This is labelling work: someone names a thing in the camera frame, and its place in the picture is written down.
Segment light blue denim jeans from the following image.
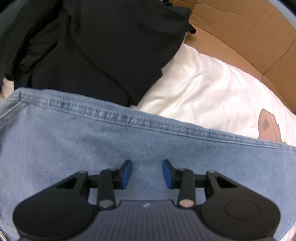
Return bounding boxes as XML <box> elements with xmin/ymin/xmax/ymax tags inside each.
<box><xmin>1</xmin><ymin>88</ymin><xmax>295</xmax><ymax>240</ymax></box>

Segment flattened brown cardboard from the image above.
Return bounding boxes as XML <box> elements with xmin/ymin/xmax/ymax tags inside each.
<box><xmin>172</xmin><ymin>1</ymin><xmax>295</xmax><ymax>113</ymax></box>

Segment cream bear print bedsheet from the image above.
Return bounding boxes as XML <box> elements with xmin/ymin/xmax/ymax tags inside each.
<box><xmin>131</xmin><ymin>45</ymin><xmax>295</xmax><ymax>240</ymax></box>

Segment black garment pile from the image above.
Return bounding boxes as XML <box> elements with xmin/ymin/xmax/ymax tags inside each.
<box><xmin>1</xmin><ymin>1</ymin><xmax>196</xmax><ymax>106</ymax></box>

